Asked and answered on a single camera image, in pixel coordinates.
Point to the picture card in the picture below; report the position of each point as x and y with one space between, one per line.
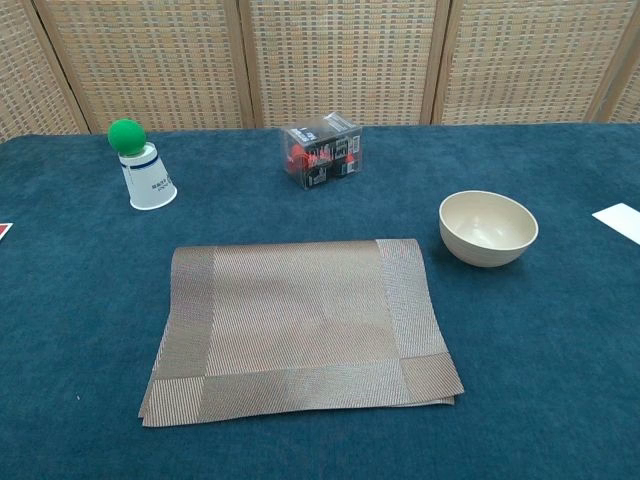
3 230

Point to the brown woven placemat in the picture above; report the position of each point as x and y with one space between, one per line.
300 325

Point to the blue table cloth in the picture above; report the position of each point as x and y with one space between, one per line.
75 325

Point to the woven folding screen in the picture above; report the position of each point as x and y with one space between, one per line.
335 60

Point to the white bowl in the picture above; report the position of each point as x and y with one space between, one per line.
475 255

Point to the clear plastic box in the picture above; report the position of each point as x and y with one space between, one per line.
320 155

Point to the white paper cup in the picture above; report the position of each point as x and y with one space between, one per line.
147 180

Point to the green ball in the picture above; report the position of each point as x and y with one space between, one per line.
126 136

